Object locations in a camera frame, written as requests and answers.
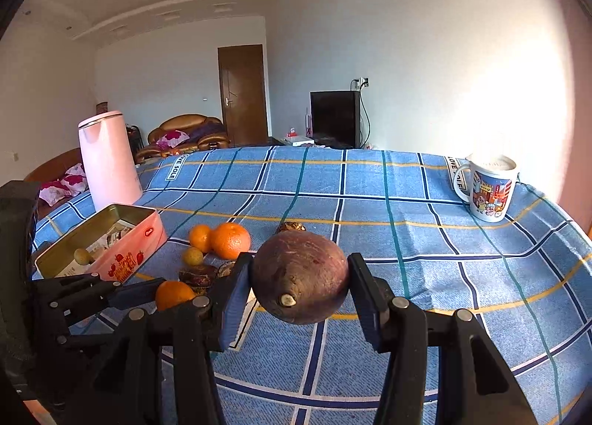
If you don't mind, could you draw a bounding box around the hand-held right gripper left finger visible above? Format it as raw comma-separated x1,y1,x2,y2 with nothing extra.
90,253,254,425

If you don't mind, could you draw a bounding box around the newspaper sheet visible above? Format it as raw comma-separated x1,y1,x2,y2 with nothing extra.
51,219,135,278

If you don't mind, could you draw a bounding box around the white cartoon print mug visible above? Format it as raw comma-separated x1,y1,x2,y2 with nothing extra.
452,153,519,223

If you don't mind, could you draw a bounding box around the large purple round fruit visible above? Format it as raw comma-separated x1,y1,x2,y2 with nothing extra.
251,231,351,325

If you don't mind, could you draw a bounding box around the brown wooden door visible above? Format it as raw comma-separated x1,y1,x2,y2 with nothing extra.
217,44,270,147

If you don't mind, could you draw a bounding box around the pink metal tin box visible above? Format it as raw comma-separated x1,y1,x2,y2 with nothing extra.
33,204,168,282

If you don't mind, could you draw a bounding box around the black power cable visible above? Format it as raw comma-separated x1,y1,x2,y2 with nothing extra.
358,83,373,148

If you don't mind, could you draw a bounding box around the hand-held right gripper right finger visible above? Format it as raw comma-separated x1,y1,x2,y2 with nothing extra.
348,252,539,425

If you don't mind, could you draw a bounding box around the black television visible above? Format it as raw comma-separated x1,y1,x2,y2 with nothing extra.
310,90,362,148

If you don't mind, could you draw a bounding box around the brown leather sofa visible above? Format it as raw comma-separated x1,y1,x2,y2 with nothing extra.
23,148,88,217

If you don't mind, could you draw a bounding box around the brown leather armchair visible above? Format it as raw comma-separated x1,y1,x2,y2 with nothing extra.
135,114,231,164

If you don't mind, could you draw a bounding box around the white electric kettle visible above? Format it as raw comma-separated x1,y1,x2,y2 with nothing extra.
77,111,144,212

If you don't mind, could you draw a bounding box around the small orange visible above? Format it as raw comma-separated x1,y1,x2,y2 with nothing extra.
155,280,197,312
189,224,214,254

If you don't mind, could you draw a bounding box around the large orange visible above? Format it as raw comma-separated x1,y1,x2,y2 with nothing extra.
210,222,252,260

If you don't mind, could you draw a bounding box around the white pink floral pillow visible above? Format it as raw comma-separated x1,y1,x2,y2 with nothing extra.
38,181,70,206
60,163,88,192
156,130,190,149

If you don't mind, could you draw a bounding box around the blue plaid tablecloth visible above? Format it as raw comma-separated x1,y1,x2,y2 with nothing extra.
30,145,592,425

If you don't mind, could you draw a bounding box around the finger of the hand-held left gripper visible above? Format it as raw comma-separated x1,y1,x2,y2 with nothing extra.
33,273,122,304
48,278,165,343

